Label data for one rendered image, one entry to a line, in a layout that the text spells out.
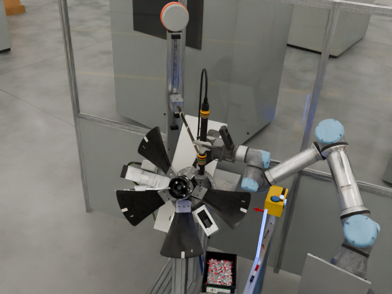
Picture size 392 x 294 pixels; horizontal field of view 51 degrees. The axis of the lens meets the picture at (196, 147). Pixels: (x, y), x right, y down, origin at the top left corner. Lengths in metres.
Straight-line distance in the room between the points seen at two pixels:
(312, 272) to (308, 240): 1.23
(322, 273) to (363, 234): 0.27
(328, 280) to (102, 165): 2.10
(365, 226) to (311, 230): 1.34
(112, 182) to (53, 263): 0.76
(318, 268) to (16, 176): 3.29
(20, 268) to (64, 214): 0.63
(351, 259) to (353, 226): 0.18
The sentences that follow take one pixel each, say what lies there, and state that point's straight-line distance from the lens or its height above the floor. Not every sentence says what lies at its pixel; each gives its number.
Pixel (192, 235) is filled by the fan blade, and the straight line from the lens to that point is 2.16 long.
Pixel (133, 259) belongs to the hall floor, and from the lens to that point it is 3.40.
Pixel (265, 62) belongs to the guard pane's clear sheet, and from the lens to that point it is 2.47.
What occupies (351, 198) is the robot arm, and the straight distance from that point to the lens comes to 1.75.
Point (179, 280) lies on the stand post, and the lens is 2.82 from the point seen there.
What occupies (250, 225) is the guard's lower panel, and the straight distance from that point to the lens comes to 3.13.
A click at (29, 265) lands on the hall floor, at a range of 3.51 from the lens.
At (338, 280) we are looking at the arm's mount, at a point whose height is 1.19.
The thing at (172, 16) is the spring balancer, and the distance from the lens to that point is 2.39.
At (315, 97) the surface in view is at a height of 1.51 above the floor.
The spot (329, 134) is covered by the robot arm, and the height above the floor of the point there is 1.67.
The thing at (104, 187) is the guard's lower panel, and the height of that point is 0.34.
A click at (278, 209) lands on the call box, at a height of 1.03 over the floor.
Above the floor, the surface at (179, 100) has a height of 1.42.
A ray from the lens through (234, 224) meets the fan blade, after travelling 2.05.
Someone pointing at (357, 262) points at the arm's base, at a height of 1.26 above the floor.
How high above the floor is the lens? 2.53
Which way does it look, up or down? 33 degrees down
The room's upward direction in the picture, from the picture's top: 3 degrees clockwise
